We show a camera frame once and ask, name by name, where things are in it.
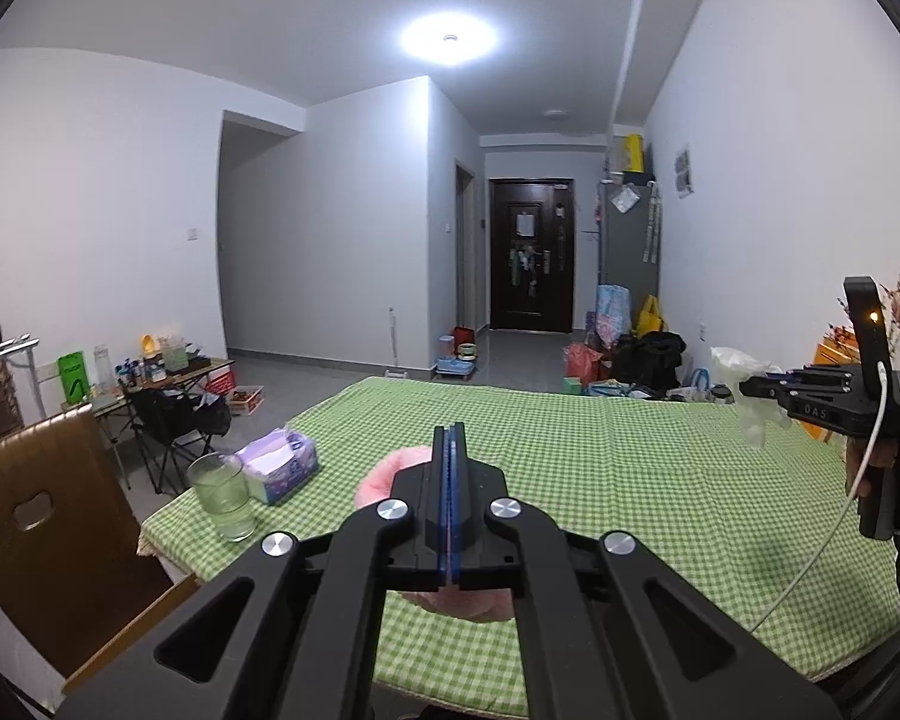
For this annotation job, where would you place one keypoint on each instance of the round ceiling light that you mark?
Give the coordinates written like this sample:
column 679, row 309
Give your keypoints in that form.
column 448, row 37

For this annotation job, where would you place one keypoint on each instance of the orange box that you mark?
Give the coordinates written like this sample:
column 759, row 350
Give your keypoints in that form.
column 832, row 367

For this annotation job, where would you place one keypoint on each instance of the grey refrigerator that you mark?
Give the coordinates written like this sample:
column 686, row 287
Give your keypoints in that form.
column 622, row 255

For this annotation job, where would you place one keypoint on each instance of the small folding table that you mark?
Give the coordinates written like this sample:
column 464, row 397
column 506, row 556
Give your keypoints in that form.
column 195, row 367

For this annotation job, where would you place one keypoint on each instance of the glass of water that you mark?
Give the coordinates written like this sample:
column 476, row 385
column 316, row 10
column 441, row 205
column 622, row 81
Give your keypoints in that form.
column 221, row 499

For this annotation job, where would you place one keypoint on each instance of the green checkered tablecloth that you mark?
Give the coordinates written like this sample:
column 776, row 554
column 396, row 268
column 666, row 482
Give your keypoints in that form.
column 607, row 465

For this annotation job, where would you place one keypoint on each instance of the small ceiling lamp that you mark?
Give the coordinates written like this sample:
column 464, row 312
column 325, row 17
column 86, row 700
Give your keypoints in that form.
column 556, row 115

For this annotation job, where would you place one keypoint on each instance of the yellow box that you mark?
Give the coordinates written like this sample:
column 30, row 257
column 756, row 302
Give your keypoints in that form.
column 633, row 153

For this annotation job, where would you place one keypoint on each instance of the clear plastic bag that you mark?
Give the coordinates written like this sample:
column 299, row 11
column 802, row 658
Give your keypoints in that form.
column 742, row 367

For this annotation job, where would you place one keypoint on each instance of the green paper bag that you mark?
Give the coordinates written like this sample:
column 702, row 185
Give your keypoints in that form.
column 73, row 379

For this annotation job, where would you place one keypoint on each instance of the yellow bag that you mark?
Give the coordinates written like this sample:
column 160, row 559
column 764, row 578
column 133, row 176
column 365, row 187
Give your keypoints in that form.
column 649, row 319

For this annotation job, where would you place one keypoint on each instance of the brown wooden chair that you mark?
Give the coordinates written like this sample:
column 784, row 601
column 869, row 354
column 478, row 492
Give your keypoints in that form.
column 52, row 555

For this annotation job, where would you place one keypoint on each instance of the black folding chair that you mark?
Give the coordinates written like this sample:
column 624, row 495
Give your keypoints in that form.
column 169, row 420

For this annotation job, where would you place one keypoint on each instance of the box of fruit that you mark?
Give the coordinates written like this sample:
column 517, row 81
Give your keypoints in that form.
column 245, row 400

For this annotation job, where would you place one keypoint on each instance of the red plastic bag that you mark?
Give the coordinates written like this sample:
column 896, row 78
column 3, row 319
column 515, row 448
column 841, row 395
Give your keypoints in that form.
column 581, row 364

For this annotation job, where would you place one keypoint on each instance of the wall poster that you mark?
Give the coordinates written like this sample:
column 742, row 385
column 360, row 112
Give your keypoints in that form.
column 682, row 171

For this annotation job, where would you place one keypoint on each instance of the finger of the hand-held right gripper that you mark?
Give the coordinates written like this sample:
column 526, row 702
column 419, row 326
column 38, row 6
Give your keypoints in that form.
column 817, row 375
column 765, row 388

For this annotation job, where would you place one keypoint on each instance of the pet feeder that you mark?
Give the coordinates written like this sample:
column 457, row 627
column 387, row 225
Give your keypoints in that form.
column 457, row 360

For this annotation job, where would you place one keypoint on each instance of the light blue bag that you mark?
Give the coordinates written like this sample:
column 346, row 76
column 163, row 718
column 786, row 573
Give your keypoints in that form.
column 613, row 315

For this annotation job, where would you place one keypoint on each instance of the person's right hand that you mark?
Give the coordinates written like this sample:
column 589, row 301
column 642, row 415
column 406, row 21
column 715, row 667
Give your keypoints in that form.
column 881, row 457

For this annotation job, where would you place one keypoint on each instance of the clear plastic bottle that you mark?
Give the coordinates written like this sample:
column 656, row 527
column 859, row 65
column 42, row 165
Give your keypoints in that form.
column 103, row 367

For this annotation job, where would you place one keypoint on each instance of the purple tissue box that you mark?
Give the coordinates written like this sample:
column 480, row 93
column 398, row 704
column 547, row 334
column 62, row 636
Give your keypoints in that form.
column 281, row 469

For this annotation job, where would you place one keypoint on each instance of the red basket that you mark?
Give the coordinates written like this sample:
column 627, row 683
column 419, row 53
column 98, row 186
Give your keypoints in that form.
column 221, row 381

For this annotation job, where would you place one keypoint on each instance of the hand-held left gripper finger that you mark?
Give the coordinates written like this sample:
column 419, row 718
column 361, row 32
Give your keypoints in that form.
column 444, row 502
column 457, row 502

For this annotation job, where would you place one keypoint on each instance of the black bag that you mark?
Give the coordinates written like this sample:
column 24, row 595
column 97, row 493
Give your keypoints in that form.
column 649, row 360

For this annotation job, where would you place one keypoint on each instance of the pink fluffy sock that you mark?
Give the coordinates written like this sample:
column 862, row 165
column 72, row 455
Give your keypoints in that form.
column 379, row 487

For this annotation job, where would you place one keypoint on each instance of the dark entrance door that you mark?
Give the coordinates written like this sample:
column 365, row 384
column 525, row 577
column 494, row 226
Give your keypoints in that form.
column 531, row 292

